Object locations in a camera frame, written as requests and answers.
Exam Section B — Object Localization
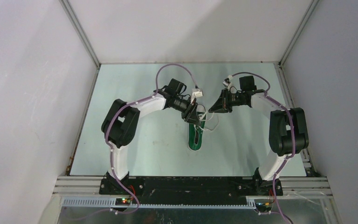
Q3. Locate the controller board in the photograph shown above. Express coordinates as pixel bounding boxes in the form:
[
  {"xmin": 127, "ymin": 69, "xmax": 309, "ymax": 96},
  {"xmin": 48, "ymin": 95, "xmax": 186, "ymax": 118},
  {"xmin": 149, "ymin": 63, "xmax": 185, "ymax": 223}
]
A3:
[
  {"xmin": 115, "ymin": 197, "xmax": 132, "ymax": 206},
  {"xmin": 255, "ymin": 203, "xmax": 274, "ymax": 213}
]

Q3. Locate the grey slotted cable duct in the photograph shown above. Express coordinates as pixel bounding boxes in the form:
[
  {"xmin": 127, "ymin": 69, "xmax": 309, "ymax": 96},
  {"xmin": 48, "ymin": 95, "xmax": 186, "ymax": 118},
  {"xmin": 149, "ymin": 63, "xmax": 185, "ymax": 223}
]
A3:
[{"xmin": 62, "ymin": 196, "xmax": 256, "ymax": 209}]

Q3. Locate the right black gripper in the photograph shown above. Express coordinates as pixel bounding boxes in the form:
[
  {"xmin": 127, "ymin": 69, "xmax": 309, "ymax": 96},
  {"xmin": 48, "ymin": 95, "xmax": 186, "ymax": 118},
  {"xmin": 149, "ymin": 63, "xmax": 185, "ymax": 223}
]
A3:
[{"xmin": 209, "ymin": 88, "xmax": 245, "ymax": 113}]

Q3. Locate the right controller board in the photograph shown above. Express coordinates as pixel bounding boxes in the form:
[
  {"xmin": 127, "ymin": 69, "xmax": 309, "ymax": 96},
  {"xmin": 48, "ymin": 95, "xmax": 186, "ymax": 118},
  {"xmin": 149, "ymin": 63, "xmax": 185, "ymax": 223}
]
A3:
[{"xmin": 255, "ymin": 203, "xmax": 274, "ymax": 213}]

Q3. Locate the left controller board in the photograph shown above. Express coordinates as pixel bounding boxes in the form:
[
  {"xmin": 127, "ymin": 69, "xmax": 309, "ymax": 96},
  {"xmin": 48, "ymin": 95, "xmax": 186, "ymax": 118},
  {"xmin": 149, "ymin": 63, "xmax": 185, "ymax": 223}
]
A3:
[{"xmin": 115, "ymin": 197, "xmax": 132, "ymax": 206}]

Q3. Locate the green canvas sneaker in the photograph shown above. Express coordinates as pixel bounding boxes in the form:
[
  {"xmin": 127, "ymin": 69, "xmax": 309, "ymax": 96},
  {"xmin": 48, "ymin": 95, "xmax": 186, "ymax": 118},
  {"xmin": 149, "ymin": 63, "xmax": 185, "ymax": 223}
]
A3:
[{"xmin": 187, "ymin": 112, "xmax": 206, "ymax": 151}]

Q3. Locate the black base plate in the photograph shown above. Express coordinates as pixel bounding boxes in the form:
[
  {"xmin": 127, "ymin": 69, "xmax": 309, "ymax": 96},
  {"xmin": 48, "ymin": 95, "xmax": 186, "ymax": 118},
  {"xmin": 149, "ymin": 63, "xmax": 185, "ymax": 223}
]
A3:
[{"xmin": 99, "ymin": 175, "xmax": 283, "ymax": 205}]

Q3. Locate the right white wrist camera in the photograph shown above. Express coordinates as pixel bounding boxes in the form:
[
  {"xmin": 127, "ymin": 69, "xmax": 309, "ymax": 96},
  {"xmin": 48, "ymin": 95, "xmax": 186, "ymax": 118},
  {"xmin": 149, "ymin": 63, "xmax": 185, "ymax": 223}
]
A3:
[{"xmin": 223, "ymin": 75, "xmax": 233, "ymax": 91}]

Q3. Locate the white shoelace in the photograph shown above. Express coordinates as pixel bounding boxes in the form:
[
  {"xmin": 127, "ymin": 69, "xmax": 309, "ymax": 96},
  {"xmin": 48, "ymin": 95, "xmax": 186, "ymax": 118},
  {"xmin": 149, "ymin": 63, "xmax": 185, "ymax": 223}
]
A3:
[{"xmin": 194, "ymin": 104, "xmax": 220, "ymax": 132}]

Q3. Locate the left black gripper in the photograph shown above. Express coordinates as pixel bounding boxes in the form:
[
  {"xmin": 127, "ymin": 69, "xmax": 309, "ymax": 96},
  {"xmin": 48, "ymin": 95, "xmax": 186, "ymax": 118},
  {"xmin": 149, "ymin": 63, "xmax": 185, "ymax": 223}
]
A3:
[{"xmin": 172, "ymin": 95, "xmax": 200, "ymax": 126}]

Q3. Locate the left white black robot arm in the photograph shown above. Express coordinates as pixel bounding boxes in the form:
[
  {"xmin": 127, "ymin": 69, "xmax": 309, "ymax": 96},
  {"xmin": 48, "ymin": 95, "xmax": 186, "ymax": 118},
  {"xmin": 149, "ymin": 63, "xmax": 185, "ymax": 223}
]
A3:
[{"xmin": 101, "ymin": 79, "xmax": 203, "ymax": 194}]

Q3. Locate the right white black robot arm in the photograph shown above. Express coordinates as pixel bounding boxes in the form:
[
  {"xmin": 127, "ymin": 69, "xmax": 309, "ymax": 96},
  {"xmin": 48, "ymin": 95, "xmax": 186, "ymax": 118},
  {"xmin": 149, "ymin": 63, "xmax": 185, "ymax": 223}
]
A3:
[{"xmin": 208, "ymin": 72, "xmax": 309, "ymax": 196}]

